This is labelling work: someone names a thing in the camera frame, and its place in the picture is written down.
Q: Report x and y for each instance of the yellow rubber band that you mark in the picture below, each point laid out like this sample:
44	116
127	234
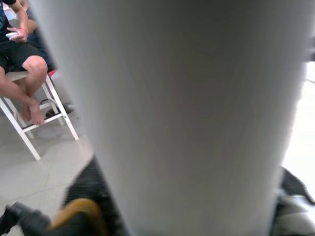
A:
78	206

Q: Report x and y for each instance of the white plastic table leg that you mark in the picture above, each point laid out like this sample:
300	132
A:
184	110

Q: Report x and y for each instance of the white phone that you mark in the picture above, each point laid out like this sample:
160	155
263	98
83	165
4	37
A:
11	36

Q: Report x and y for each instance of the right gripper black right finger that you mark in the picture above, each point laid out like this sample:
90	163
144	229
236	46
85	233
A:
292	189

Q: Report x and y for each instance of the white wooden chair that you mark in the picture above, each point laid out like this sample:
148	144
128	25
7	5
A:
72	129

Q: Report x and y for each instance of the seated person in black shorts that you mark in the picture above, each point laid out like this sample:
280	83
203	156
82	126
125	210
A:
32	66

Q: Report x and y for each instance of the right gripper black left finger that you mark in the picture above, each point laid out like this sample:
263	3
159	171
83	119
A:
91	186

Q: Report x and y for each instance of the black flip-flop sandal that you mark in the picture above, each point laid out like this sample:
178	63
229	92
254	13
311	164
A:
66	109

